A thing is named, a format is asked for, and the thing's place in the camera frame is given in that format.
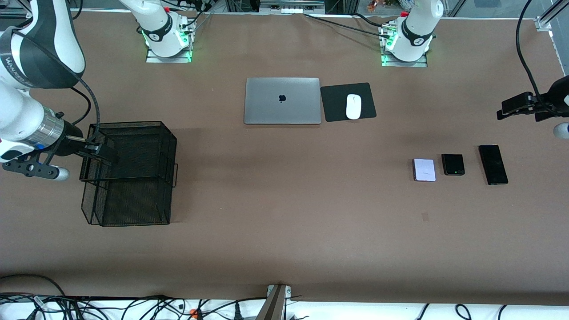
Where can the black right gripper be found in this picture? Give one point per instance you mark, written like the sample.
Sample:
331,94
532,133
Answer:
71,139

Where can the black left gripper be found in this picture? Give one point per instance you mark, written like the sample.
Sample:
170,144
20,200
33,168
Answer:
557,92

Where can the long black smartphone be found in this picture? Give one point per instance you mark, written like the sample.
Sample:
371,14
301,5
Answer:
493,164

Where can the small black phone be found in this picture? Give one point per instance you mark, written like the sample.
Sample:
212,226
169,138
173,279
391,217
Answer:
453,165

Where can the lilac white phone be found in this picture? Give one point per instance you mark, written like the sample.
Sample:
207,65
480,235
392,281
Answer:
424,171

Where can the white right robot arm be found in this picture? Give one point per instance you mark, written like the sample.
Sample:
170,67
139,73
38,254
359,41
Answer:
44,40

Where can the black mesh two-tier tray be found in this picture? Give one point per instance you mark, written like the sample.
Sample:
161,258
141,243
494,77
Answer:
133,200

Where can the white computer mouse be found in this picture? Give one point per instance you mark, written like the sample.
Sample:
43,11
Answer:
354,106

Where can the silver closed laptop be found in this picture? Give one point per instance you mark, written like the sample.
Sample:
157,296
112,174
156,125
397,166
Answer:
266,106

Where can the black mouse pad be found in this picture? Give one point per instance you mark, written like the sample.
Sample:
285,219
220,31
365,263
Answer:
333,106

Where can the grey power strip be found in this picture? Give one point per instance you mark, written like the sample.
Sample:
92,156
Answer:
289,6

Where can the aluminium frame corner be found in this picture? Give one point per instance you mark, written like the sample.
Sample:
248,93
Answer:
544,22

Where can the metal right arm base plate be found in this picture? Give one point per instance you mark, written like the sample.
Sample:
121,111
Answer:
153,60

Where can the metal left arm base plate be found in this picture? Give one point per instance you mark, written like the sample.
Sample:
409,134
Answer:
386,64

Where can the aluminium camera mount post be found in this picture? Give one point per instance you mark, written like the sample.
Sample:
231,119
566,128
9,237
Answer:
273,306

